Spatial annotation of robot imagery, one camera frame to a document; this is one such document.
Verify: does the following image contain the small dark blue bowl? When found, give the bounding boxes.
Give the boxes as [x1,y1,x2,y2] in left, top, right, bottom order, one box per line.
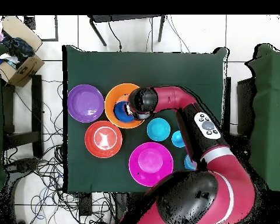
[113,100,135,124]

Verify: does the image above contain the large pink bowl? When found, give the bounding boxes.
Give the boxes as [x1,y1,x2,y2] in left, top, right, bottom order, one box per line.
[128,142,174,187]

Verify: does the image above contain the light blue ribbed bowl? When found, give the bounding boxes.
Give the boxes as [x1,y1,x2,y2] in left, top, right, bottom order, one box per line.
[146,117,172,142]

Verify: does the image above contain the large orange bowl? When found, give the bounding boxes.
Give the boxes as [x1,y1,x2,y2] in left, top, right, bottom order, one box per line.
[104,83,146,130]

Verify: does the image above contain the light blue cup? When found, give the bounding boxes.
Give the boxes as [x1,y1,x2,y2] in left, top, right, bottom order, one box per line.
[171,130,186,148]

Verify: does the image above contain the red bowl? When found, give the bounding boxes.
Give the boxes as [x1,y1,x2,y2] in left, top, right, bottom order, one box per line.
[84,120,123,159]

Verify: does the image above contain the dark green tablecloth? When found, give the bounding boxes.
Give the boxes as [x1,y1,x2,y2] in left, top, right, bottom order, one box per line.
[62,44,229,194]

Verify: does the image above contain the purple bowl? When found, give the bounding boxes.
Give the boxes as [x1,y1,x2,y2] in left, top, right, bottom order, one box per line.
[66,84,105,124]

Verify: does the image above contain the light blue shallow bowl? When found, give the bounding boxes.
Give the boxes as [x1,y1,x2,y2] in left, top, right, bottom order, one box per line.
[184,153,198,171]

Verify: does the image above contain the black power strip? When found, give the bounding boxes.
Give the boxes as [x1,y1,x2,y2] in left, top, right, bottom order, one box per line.
[78,192,93,216]

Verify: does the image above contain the black metal stand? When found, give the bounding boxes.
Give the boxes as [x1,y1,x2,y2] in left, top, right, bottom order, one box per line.
[87,14,167,47]

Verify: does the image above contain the black floor equipment with knob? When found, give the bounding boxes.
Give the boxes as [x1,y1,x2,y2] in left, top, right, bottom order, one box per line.
[4,157,40,179]

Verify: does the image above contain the cardboard box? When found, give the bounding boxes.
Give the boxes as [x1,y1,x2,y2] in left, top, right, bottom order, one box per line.
[0,15,46,88]

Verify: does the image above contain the dark blue clothes bundle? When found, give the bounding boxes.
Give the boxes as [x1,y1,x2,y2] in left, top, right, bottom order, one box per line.
[1,30,36,68]

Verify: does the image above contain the tangle of floor cables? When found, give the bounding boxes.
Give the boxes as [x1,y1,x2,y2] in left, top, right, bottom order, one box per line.
[2,79,122,224]

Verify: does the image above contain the black metal frame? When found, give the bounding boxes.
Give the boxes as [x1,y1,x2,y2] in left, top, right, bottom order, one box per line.
[1,74,44,158]

